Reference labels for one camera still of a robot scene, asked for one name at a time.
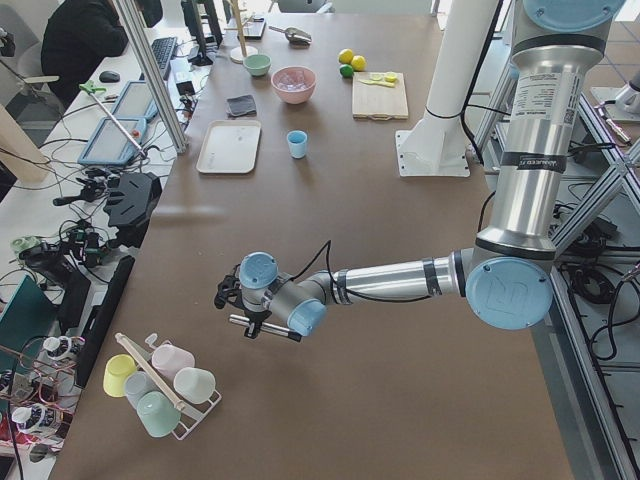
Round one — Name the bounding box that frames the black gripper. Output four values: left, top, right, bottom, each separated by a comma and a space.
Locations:
213, 264, 271, 338

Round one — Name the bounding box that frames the steel muddler with black tip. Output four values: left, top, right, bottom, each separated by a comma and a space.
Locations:
229, 314, 302, 342

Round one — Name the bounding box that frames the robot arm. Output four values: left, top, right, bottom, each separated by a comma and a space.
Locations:
214, 1, 621, 341

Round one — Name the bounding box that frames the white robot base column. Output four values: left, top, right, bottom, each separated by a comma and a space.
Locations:
396, 0, 500, 177

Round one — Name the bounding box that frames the mint green plastic cup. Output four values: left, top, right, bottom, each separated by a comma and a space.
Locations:
136, 391, 181, 438

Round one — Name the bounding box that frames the grey-blue plastic cup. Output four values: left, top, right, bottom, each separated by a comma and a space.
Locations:
124, 370, 156, 409

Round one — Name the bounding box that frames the yellow plastic cup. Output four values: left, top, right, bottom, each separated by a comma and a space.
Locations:
103, 354, 137, 398

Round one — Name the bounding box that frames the light blue plastic cup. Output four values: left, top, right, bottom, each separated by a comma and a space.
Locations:
286, 130, 308, 159

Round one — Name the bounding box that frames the pink bowl of ice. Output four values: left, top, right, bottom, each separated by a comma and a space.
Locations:
271, 66, 316, 105

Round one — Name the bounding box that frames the metal ice scoop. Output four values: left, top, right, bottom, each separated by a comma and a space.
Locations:
268, 25, 312, 46

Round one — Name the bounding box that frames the black angular device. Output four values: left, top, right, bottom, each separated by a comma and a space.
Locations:
103, 172, 162, 249

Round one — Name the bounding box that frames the cream rabbit tray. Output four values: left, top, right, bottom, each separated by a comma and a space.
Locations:
196, 120, 261, 174

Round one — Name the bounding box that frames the grey folded cloth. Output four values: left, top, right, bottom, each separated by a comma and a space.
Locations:
226, 95, 257, 118

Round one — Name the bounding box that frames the blue teach pendant near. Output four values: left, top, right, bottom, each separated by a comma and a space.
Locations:
77, 117, 147, 166

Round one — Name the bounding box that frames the blue teach pendant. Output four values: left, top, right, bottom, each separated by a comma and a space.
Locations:
112, 80, 158, 121
77, 117, 147, 166

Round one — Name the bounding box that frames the wooden cutting board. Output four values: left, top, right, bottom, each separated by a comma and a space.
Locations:
352, 72, 409, 120

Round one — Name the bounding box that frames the blue teach pendant far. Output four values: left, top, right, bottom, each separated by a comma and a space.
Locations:
112, 80, 158, 121

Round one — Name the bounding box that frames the green ceramic bowl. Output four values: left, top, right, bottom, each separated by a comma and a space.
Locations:
243, 53, 271, 77

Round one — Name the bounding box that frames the green lime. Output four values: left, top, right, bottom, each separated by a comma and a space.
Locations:
339, 64, 354, 78

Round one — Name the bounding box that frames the wooden mug tree stand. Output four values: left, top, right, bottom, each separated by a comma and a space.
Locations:
225, 0, 258, 64

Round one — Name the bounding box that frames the yellow plastic knife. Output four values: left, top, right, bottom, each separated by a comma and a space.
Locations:
357, 78, 396, 88

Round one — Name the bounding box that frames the whole yellow lemon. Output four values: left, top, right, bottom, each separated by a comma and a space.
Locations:
338, 48, 354, 64
350, 55, 367, 72

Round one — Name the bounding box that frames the black computer mouse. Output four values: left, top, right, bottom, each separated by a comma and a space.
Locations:
99, 70, 120, 84

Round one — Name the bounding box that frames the black keyboard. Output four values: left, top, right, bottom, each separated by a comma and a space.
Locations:
151, 36, 178, 80

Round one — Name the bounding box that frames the seated person in black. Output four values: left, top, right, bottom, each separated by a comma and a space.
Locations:
41, 0, 129, 107

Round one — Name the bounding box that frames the white wire cup rack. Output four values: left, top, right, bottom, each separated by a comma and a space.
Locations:
115, 333, 222, 440

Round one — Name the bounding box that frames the copper wire bottle rack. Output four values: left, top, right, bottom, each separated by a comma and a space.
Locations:
1, 335, 85, 447

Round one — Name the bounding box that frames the aluminium frame post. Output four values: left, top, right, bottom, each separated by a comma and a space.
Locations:
114, 0, 187, 154

